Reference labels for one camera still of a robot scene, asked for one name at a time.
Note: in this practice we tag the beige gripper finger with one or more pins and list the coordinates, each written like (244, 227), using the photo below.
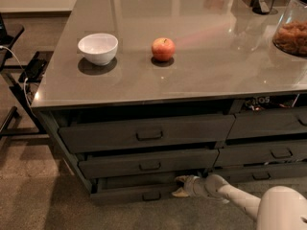
(180, 192)
(182, 178)

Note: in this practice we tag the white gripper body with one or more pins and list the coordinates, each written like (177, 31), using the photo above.
(194, 187)

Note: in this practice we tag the grey drawer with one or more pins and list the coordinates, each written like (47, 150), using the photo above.
(270, 122)
(135, 188)
(261, 153)
(150, 162)
(131, 134)
(268, 172)

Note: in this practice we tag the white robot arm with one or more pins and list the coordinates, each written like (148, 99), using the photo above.
(279, 208)

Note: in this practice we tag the snack bag in drawer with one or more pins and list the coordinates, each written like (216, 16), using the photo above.
(270, 102)

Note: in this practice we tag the red apple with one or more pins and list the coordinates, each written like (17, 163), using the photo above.
(163, 49)

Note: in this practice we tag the white ceramic bowl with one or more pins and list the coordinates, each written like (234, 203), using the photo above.
(99, 49)

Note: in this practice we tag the glass jar with snacks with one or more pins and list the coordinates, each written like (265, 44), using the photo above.
(291, 33)

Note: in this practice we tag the black smartphone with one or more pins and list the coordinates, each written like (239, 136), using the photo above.
(35, 68)

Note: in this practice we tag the black side stand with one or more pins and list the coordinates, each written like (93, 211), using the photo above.
(13, 72)

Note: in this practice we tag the grey drawer cabinet frame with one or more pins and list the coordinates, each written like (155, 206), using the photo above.
(65, 116)

